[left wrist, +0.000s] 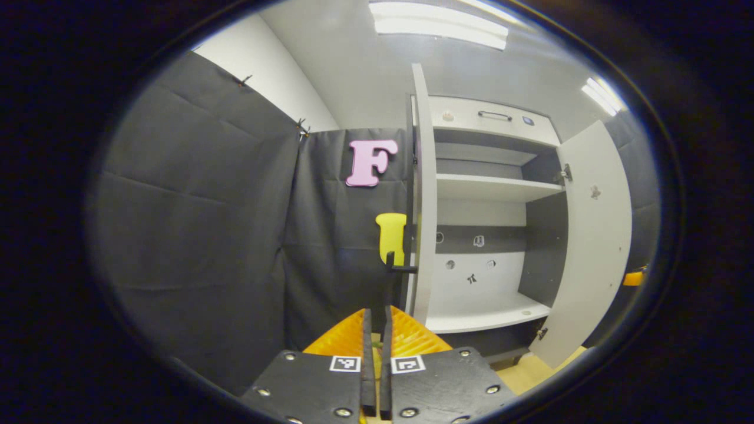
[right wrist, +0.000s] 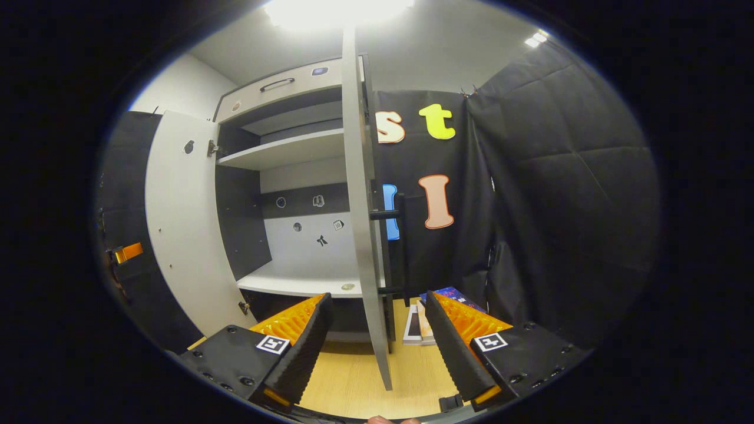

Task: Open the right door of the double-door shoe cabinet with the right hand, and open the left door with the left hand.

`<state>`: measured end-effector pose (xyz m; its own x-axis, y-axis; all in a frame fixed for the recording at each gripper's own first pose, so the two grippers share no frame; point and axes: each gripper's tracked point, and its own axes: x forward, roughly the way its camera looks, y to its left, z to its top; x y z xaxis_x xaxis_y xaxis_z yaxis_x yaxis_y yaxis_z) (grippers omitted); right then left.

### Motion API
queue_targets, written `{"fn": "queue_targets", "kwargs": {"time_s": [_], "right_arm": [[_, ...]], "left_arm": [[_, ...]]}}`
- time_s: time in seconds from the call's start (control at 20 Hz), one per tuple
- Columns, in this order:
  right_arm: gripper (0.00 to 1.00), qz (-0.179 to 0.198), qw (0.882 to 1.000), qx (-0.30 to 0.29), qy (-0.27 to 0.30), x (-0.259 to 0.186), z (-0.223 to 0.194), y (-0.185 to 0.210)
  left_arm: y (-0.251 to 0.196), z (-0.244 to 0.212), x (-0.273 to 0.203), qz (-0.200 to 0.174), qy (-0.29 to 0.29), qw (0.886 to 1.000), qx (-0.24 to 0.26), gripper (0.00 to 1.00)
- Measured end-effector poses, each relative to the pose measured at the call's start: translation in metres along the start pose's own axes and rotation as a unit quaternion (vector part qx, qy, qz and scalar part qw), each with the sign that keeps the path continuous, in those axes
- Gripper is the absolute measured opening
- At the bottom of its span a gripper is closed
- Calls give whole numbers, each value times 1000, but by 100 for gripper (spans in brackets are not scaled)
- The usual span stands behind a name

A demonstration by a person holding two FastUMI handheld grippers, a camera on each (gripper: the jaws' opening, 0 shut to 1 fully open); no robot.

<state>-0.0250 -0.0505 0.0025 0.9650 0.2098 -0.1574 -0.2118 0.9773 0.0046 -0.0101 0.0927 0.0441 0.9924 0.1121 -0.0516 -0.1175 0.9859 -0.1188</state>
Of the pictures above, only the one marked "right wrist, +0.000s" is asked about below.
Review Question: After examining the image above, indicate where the white book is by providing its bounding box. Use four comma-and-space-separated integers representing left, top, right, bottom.
402, 303, 437, 346

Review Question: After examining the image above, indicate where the blue book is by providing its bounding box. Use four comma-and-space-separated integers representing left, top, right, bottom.
419, 287, 487, 314

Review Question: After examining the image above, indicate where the large ceiling light panel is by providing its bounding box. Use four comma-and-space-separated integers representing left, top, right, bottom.
264, 0, 416, 32

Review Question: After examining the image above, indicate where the grey cabinet door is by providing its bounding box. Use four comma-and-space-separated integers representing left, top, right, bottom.
145, 110, 257, 339
341, 26, 394, 391

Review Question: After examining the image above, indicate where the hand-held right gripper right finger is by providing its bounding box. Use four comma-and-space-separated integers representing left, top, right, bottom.
424, 290, 593, 413

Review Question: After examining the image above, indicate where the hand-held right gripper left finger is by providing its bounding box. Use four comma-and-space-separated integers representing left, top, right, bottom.
180, 293, 333, 408

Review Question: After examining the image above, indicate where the black door handle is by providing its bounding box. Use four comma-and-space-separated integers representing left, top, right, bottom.
370, 191, 408, 296

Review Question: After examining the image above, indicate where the grey double-door shoe cabinet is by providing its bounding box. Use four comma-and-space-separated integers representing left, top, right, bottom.
213, 56, 396, 354

